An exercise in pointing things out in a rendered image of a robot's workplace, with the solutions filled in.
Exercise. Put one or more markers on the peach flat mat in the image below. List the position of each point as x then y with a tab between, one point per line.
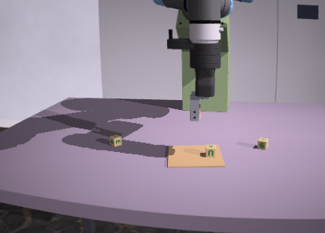
193	156

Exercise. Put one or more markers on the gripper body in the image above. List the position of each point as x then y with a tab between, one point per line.
204	54

